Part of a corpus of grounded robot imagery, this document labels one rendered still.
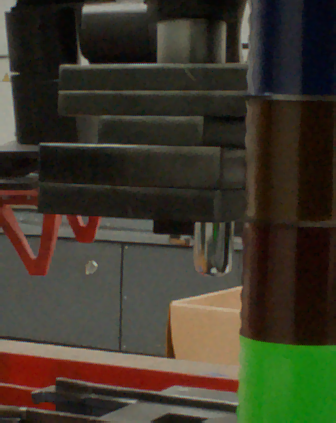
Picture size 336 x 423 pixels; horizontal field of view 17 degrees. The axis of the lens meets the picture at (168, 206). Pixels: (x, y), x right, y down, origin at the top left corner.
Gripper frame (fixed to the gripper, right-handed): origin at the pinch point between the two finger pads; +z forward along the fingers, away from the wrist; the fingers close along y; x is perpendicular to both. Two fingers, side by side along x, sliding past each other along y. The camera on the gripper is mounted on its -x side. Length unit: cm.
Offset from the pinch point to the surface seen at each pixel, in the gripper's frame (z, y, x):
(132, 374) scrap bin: 10.3, -1.0, -5.7
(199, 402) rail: 3.1, -21.8, -18.3
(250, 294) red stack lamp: -14, -52, -30
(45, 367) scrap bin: 10.5, -0.2, 2.5
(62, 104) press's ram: -15.8, -26.7, -13.4
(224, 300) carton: 80, 224, 55
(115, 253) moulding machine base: 131, 440, 177
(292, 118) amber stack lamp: -19, -52, -32
